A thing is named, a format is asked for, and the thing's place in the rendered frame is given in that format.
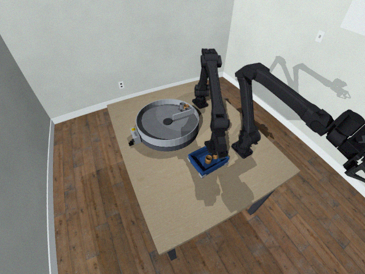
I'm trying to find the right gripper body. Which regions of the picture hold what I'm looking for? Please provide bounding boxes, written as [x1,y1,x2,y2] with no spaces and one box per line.
[204,140,216,153]

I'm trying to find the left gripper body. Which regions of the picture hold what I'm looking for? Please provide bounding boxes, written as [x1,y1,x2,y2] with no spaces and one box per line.
[337,139,365,174]

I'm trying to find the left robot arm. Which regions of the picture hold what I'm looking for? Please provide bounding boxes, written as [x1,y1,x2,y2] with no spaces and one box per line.
[232,63,365,159]

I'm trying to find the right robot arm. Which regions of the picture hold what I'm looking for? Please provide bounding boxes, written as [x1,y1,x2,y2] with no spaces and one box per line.
[192,49,230,159]

